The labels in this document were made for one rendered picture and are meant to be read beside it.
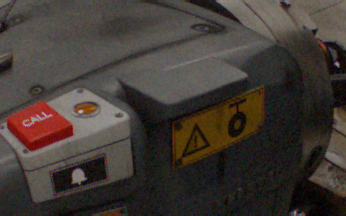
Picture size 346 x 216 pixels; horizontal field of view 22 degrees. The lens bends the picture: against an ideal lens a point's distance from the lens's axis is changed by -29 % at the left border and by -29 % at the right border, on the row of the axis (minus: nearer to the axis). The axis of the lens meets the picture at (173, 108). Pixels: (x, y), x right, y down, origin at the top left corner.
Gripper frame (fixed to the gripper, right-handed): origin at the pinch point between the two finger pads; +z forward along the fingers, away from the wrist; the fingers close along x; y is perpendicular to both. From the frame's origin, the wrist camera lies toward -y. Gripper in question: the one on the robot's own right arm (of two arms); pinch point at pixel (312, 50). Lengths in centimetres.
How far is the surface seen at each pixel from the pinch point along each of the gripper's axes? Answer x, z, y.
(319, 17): -108, 215, 243
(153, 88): 17, -27, -51
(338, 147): -19.7, -2.2, 8.2
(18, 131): 18, -27, -68
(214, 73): 17, -28, -46
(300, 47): 10.1, -15.5, -19.8
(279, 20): 12.9, -12.3, -20.7
